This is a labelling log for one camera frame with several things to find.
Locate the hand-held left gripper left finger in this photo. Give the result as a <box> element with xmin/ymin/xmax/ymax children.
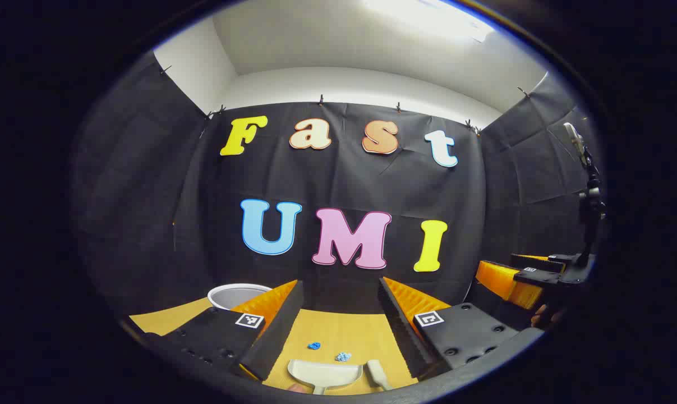
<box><xmin>145</xmin><ymin>279</ymin><xmax>306</xmax><ymax>382</ymax></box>

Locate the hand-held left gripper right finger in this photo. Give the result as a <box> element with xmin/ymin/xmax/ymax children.
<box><xmin>377</xmin><ymin>276</ymin><xmax>523</xmax><ymax>381</ymax></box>

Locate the small grey broom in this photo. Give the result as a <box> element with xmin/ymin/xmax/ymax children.
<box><xmin>367</xmin><ymin>360</ymin><xmax>394</xmax><ymax>392</ymax></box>

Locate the white garbage bin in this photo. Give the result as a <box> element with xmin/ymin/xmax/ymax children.
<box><xmin>208</xmin><ymin>283</ymin><xmax>273</xmax><ymax>311</ymax></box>

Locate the grey plastic dustpan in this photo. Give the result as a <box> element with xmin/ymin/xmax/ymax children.
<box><xmin>287</xmin><ymin>359</ymin><xmax>365</xmax><ymax>395</ymax></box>

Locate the ceiling light panel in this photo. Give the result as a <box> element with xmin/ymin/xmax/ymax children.
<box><xmin>363</xmin><ymin>0</ymin><xmax>496</xmax><ymax>43</ymax></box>

